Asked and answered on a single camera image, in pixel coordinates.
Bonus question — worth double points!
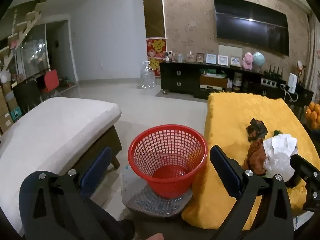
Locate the white power strip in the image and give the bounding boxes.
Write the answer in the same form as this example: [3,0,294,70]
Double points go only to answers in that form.
[261,77,279,87]

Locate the white cable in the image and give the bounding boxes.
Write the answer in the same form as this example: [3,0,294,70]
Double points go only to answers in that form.
[280,84,299,103]

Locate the pile of oranges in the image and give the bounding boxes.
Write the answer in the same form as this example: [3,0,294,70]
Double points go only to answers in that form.
[305,101,320,130]

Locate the dark brown bag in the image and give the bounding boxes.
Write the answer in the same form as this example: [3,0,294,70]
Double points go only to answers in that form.
[246,118,268,143]

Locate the black television cabinet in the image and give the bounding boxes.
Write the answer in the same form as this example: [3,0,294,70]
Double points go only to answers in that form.
[159,62,314,103]

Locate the green boxes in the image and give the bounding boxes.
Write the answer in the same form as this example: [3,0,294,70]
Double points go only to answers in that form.
[200,69,227,77]

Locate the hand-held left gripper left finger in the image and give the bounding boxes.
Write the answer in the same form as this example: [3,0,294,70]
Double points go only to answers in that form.
[19,146,112,240]

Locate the stack of cardboard boxes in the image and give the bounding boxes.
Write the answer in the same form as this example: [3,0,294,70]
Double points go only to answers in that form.
[0,81,23,134]

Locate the red chair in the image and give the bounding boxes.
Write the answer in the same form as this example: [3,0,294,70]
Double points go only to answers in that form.
[41,69,62,98]

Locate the black chair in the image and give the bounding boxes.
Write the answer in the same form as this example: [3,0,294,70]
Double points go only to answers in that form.
[12,80,42,110]

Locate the clear large water bottle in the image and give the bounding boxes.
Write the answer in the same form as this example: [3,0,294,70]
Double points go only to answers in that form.
[140,60,156,90]

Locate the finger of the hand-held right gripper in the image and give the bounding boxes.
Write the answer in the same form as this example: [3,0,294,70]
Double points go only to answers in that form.
[286,154,320,188]

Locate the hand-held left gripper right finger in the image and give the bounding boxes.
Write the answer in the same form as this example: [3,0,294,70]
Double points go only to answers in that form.
[209,145,294,240]

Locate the yellow tablecloth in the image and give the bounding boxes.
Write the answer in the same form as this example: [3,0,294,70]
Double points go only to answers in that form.
[181,92,313,230]

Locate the black router with antennas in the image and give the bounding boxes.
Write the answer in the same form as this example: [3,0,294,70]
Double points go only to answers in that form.
[264,65,284,78]

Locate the white cushioned bench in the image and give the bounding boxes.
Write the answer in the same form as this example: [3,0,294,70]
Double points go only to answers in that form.
[0,97,122,233]

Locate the pink plush toy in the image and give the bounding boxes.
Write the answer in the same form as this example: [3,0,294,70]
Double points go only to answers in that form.
[242,52,254,70]

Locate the red plastic mesh basket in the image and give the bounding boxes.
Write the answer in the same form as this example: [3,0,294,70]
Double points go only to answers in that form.
[128,124,208,199]

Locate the light blue globe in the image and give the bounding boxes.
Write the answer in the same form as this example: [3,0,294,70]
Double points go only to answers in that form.
[252,51,265,72]

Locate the brown paper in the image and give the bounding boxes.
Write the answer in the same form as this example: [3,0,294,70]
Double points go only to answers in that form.
[243,140,268,177]

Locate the white upright device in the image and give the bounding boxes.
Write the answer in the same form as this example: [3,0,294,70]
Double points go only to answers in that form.
[287,73,298,93]

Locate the beige wall board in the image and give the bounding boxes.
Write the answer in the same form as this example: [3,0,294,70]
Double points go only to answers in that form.
[218,44,243,58]

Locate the white plastic bag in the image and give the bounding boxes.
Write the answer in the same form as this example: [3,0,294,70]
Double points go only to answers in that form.
[262,134,299,182]

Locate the brown cabinet drawer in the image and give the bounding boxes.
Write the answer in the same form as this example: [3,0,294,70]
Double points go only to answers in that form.
[199,75,228,90]

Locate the wooden wall shelf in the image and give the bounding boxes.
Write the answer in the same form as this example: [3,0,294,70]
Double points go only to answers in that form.
[0,0,48,73]

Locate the person's leg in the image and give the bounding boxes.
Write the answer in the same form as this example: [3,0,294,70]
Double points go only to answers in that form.
[84,200,165,240]

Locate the red festive wall poster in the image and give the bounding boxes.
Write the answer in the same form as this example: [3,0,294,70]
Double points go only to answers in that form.
[146,37,167,60]
[149,58,161,77]

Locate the black wall television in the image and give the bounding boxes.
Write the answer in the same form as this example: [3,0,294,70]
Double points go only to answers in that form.
[213,0,290,57]

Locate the white red figurine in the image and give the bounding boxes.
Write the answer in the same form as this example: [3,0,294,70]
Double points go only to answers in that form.
[297,60,307,80]

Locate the glass sliding door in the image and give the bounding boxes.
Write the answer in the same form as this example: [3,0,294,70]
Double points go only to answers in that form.
[21,24,49,70]

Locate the colourful toy pile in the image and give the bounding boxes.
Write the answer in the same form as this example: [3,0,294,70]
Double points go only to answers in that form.
[60,76,75,87]

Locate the white filled sack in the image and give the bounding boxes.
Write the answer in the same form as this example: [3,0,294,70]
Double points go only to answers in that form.
[0,70,12,83]

